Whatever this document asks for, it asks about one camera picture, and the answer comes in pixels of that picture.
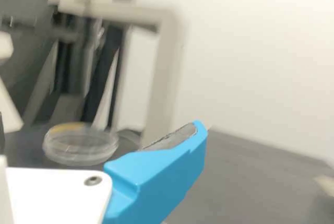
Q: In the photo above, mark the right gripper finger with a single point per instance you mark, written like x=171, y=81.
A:
x=156, y=177

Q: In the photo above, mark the cream microscope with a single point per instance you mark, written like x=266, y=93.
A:
x=167, y=77

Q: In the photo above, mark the petri dish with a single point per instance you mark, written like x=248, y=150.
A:
x=78, y=145

